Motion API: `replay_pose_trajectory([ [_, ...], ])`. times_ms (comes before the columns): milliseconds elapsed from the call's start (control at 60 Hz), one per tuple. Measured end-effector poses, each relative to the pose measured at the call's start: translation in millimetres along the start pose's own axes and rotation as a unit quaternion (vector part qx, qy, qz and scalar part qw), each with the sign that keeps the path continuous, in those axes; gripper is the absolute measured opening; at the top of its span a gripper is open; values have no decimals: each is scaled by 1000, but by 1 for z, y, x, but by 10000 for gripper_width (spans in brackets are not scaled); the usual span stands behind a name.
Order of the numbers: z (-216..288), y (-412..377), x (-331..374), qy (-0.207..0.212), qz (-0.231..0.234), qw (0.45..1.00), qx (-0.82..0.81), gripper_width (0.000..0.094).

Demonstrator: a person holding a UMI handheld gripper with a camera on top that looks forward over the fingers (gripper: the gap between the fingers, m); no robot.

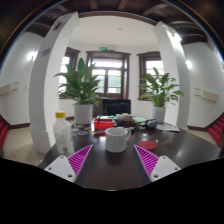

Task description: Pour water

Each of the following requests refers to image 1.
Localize white pillar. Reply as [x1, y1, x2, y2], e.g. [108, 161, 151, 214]
[153, 22, 190, 129]
[29, 12, 79, 154]

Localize small grey round teapot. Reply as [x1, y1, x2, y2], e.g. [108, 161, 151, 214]
[146, 119, 157, 129]

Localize green exit sign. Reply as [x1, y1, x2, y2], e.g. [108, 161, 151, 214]
[99, 47, 107, 51]

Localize left potted green plant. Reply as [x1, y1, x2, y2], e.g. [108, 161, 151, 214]
[56, 58, 100, 125]

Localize left wall air conditioner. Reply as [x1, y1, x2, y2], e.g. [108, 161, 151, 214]
[0, 82, 18, 96]

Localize papers on table right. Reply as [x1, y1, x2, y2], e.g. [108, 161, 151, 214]
[156, 124, 180, 132]

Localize left white pillar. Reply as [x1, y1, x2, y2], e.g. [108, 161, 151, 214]
[29, 12, 79, 154]

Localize right wooden window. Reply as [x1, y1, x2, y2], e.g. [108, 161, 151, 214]
[136, 50, 165, 101]

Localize clear plastic bottle yellow cap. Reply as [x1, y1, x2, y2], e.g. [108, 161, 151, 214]
[53, 111, 74, 156]

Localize colourful round coasters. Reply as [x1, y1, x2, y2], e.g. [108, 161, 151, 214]
[71, 124, 105, 136]

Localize potted green plant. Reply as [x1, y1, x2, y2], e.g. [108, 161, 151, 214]
[139, 67, 183, 124]
[56, 58, 100, 125]

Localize round red coaster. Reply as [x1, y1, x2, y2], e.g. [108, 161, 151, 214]
[139, 141, 157, 150]

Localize red plastic basket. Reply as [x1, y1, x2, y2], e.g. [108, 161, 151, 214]
[93, 118, 114, 130]

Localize black chair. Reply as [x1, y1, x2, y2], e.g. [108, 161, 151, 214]
[102, 99, 131, 115]

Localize centre wooden window door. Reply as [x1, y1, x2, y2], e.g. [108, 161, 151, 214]
[85, 50, 131, 100]

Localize right potted green plant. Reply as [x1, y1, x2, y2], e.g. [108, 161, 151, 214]
[139, 67, 183, 124]

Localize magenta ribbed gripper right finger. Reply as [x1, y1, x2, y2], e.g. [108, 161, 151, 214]
[134, 145, 180, 182]

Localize white speckled ceramic mug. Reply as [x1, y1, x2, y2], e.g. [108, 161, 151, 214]
[105, 127, 131, 153]

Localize right white pillar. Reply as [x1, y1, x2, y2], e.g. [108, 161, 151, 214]
[153, 22, 190, 129]

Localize right wall air conditioner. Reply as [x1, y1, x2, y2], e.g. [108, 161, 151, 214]
[195, 88, 218, 102]

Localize wooden window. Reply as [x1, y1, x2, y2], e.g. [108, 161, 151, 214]
[136, 50, 165, 101]
[58, 46, 81, 100]

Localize left wooden window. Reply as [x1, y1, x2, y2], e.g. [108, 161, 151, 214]
[58, 46, 81, 100]

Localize wall air conditioner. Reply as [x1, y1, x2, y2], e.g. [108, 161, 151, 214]
[0, 82, 18, 96]
[195, 88, 218, 102]

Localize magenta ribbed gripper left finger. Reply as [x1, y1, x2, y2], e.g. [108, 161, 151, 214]
[45, 145, 93, 183]

